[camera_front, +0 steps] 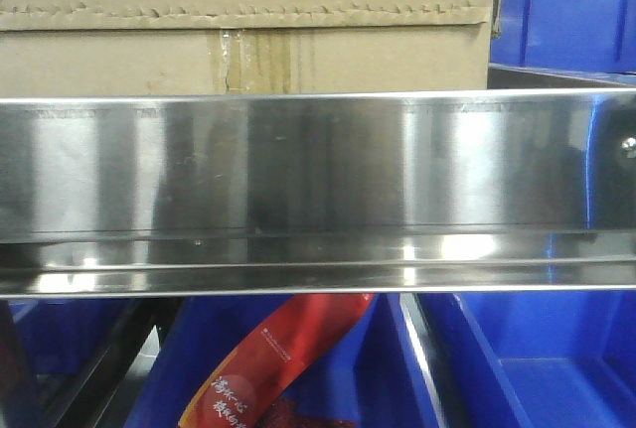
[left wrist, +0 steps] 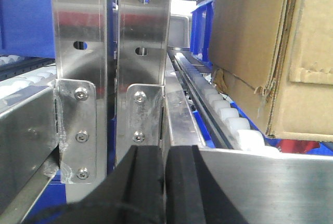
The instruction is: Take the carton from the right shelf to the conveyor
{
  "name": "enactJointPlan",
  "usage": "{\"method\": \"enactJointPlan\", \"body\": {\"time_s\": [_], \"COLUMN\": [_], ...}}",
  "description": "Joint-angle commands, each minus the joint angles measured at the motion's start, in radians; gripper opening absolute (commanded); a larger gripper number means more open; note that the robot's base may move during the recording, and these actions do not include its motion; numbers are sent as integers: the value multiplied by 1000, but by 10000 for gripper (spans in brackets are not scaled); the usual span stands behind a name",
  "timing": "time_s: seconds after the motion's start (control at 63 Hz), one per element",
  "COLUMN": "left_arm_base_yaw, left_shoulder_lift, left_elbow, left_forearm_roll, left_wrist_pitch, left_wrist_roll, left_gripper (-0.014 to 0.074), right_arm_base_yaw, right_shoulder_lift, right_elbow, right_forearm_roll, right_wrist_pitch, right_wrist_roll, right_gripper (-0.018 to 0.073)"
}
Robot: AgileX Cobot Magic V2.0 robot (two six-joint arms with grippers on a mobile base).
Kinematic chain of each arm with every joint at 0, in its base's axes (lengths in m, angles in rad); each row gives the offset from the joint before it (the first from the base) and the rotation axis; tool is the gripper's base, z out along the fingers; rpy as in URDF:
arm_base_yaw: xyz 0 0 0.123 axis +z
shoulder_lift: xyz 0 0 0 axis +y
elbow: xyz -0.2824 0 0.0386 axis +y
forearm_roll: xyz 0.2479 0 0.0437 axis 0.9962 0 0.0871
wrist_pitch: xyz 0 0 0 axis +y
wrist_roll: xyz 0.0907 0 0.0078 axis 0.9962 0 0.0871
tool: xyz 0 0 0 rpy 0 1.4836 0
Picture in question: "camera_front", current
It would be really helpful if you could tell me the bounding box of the brown cardboard carton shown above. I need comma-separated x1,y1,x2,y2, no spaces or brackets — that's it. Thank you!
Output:
1,0,499,97

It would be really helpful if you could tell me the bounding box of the blue plastic bin lower middle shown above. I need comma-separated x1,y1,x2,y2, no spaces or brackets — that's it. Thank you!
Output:
124,294,438,427

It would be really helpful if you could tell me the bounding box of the blue plastic bin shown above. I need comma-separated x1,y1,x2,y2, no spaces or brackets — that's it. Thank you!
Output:
491,0,635,73
9,298,127,375
419,291,635,427
124,294,438,427

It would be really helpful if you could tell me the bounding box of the red snack package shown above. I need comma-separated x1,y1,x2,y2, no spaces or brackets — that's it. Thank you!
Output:
177,293,375,427

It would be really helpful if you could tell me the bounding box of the blue plastic bin lower right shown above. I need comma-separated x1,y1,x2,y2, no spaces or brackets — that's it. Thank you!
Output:
419,291,635,427

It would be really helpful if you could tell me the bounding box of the blue plastic bin lower left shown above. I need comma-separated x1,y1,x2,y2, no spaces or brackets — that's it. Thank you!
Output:
9,298,127,375

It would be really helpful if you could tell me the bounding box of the blue plastic bin upper right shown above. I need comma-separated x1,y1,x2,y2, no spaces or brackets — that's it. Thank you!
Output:
491,0,635,73

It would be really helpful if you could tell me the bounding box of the stainless steel shelf rail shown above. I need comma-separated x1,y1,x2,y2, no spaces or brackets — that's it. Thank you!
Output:
1,88,635,298

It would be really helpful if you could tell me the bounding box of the black shelf frame bar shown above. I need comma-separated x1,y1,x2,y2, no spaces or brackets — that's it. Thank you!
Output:
44,297,183,427

